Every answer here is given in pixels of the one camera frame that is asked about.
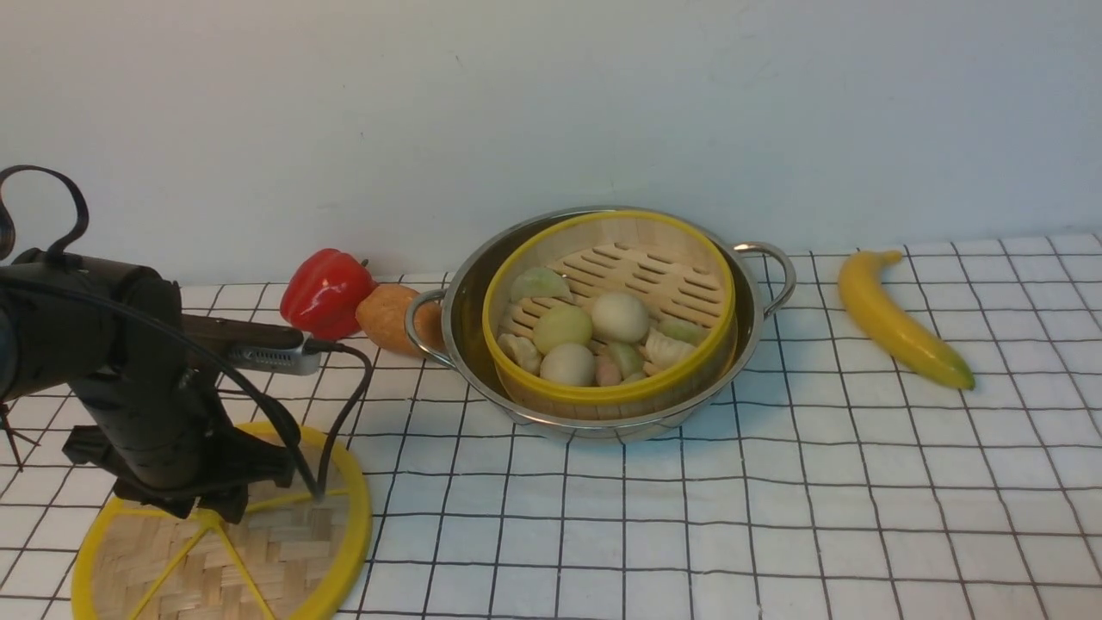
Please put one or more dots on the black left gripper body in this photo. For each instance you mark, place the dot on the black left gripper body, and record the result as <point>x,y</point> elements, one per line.
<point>168,439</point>

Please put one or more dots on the brown potato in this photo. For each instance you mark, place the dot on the brown potato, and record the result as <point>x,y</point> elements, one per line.
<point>382,318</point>

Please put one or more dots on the stainless steel two-handled pot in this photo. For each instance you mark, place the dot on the stainless steel two-handled pot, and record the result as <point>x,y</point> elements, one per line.
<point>465,351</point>

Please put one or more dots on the red bell pepper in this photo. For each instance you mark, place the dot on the red bell pepper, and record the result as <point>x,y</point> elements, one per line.
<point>324,293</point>

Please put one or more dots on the white checkered tablecloth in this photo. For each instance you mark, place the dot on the white checkered tablecloth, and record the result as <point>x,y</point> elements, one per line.
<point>826,483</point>

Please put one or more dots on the woven bamboo steamer lid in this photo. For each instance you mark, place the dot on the woven bamboo steamer lid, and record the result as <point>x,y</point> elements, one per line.
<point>290,557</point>

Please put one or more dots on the bamboo steamer basket yellow rim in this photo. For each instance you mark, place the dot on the bamboo steamer basket yellow rim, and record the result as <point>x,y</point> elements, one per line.
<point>684,282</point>

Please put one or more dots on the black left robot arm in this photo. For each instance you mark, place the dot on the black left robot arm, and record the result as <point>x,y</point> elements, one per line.
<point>66,317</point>

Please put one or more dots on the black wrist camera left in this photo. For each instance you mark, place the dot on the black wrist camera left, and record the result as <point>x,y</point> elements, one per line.
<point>276,349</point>

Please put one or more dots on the white round bun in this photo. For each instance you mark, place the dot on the white round bun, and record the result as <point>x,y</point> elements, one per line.
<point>620,317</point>

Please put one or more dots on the green leaf dumpling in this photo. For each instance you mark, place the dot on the green leaf dumpling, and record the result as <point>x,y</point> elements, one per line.
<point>540,282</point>

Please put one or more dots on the white bun front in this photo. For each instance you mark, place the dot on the white bun front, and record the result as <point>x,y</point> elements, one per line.
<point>569,364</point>

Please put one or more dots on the pale green round bun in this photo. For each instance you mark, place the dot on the pale green round bun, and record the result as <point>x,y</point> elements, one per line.
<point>562,324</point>

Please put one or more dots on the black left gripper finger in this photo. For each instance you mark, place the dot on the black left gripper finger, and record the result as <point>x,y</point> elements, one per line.
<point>228,504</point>

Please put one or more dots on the beige folded dumpling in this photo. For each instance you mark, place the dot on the beige folded dumpling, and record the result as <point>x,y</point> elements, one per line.
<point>521,351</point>

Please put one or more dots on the yellow banana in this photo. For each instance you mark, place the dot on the yellow banana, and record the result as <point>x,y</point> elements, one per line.
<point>875,313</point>

